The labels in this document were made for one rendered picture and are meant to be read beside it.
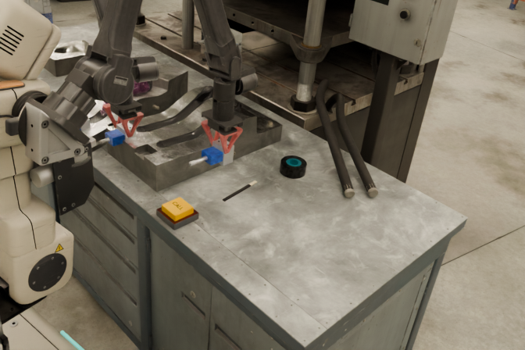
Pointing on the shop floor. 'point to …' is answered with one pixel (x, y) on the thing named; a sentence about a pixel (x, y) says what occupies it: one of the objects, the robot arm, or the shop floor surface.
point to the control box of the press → (401, 24)
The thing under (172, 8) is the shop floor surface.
